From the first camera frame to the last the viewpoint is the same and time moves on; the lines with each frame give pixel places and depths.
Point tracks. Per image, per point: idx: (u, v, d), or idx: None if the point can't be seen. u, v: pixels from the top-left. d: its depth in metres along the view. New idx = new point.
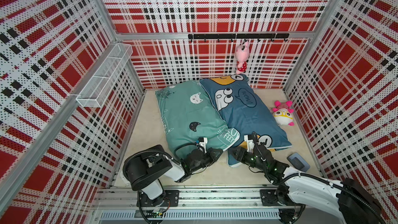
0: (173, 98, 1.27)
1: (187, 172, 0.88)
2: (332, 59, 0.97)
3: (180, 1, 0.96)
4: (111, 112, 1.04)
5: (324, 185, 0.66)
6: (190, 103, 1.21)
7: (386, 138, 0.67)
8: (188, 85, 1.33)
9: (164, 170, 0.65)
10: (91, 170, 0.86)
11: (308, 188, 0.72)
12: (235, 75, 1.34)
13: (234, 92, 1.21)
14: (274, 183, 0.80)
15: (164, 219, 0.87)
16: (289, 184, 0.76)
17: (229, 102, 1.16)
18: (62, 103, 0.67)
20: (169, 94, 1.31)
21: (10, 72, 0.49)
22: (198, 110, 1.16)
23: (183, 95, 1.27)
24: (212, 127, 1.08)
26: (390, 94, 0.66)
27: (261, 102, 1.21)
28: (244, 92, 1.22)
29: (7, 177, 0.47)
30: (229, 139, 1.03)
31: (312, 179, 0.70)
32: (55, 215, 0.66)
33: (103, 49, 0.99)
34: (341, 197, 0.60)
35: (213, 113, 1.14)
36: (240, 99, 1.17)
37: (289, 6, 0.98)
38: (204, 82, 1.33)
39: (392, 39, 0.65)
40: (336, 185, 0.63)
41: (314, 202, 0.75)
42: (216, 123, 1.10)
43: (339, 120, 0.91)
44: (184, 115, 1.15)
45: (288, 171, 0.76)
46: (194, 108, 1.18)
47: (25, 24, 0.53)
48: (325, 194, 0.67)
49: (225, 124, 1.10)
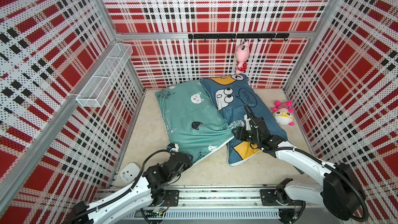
0: (174, 98, 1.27)
1: (169, 180, 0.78)
2: (332, 59, 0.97)
3: (180, 1, 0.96)
4: (111, 112, 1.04)
5: (315, 163, 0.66)
6: (191, 102, 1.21)
7: (386, 138, 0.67)
8: (187, 86, 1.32)
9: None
10: (91, 170, 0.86)
11: (299, 164, 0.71)
12: (235, 75, 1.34)
13: (234, 92, 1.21)
14: (265, 151, 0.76)
15: (164, 219, 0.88)
16: (280, 155, 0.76)
17: (231, 102, 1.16)
18: (62, 103, 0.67)
20: (169, 95, 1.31)
21: (10, 72, 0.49)
22: (200, 110, 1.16)
23: (183, 95, 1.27)
24: (212, 127, 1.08)
26: (390, 94, 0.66)
27: (261, 102, 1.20)
28: (244, 92, 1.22)
29: (7, 177, 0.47)
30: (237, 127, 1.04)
31: (306, 155, 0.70)
32: (55, 215, 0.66)
33: (103, 48, 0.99)
34: (328, 176, 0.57)
35: (213, 112, 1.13)
36: (241, 99, 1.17)
37: (289, 6, 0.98)
38: (204, 82, 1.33)
39: (392, 39, 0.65)
40: (328, 165, 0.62)
41: (307, 194, 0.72)
42: (216, 122, 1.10)
43: (339, 120, 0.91)
44: (186, 115, 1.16)
45: (283, 144, 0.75)
46: (195, 108, 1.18)
47: (25, 23, 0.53)
48: (312, 172, 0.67)
49: (225, 123, 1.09)
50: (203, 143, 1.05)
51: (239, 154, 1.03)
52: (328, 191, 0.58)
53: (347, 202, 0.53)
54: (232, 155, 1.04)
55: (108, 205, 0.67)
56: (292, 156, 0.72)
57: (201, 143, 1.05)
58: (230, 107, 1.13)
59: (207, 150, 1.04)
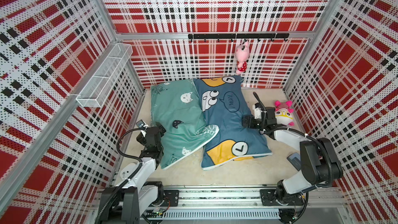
0: (161, 96, 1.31)
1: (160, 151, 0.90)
2: (332, 59, 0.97)
3: (180, 1, 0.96)
4: (111, 112, 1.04)
5: (300, 136, 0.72)
6: (177, 101, 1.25)
7: (386, 138, 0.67)
8: (182, 84, 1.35)
9: (134, 192, 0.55)
10: (91, 170, 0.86)
11: (289, 140, 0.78)
12: (227, 78, 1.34)
13: (219, 95, 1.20)
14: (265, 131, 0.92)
15: (164, 219, 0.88)
16: (278, 134, 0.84)
17: (214, 104, 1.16)
18: (62, 103, 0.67)
20: (160, 91, 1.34)
21: (10, 72, 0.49)
22: (184, 110, 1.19)
23: (173, 92, 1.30)
24: (189, 128, 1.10)
26: (390, 94, 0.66)
27: (245, 107, 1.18)
28: (230, 96, 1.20)
29: (7, 177, 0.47)
30: (210, 133, 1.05)
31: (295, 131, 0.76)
32: (55, 215, 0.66)
33: (103, 48, 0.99)
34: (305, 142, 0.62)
35: (197, 113, 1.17)
36: (224, 102, 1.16)
37: (289, 6, 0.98)
38: (197, 82, 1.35)
39: (392, 39, 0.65)
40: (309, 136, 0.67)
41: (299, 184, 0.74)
42: (195, 125, 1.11)
43: (339, 120, 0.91)
44: (170, 113, 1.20)
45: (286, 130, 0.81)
46: (180, 106, 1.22)
47: (25, 24, 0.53)
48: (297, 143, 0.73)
49: (203, 125, 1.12)
50: (178, 143, 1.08)
51: (212, 159, 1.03)
52: (304, 158, 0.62)
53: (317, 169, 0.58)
54: (205, 159, 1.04)
55: (136, 175, 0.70)
56: (284, 132, 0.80)
57: (176, 144, 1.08)
58: (213, 109, 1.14)
59: (180, 153, 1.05)
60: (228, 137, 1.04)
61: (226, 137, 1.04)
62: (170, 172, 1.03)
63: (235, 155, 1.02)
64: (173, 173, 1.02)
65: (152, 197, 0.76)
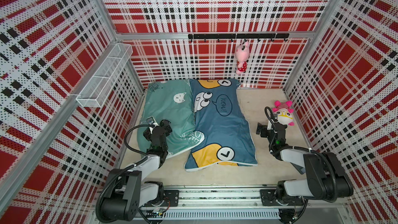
0: (155, 95, 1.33)
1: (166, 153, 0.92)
2: (332, 59, 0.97)
3: (180, 1, 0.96)
4: (111, 112, 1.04)
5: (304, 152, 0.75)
6: (170, 101, 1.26)
7: (386, 138, 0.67)
8: (176, 83, 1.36)
9: (138, 176, 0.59)
10: (91, 170, 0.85)
11: (295, 159, 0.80)
12: (222, 81, 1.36)
13: (213, 97, 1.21)
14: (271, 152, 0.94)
15: (164, 219, 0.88)
16: (284, 153, 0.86)
17: (205, 106, 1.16)
18: (62, 103, 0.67)
20: (156, 88, 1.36)
21: (10, 72, 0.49)
22: (176, 109, 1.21)
23: (168, 92, 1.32)
24: (175, 131, 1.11)
26: (390, 94, 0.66)
27: (237, 111, 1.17)
28: (223, 99, 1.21)
29: (7, 176, 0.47)
30: (195, 139, 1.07)
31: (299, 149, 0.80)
32: (55, 215, 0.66)
33: (103, 48, 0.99)
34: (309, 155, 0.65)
35: (188, 113, 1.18)
36: (216, 104, 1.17)
37: (289, 6, 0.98)
38: (193, 82, 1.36)
39: (392, 39, 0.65)
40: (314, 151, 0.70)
41: (299, 185, 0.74)
42: (181, 127, 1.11)
43: (339, 120, 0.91)
44: (160, 111, 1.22)
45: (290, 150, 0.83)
46: (171, 106, 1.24)
47: (26, 24, 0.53)
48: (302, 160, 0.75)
49: (191, 129, 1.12)
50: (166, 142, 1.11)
51: (196, 161, 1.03)
52: (311, 173, 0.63)
53: (324, 184, 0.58)
54: (189, 160, 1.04)
55: (141, 164, 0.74)
56: (290, 152, 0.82)
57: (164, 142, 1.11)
58: (204, 110, 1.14)
59: None
60: (214, 141, 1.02)
61: (212, 142, 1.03)
62: (170, 172, 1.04)
63: (220, 158, 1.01)
64: (173, 173, 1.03)
65: (152, 194, 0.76)
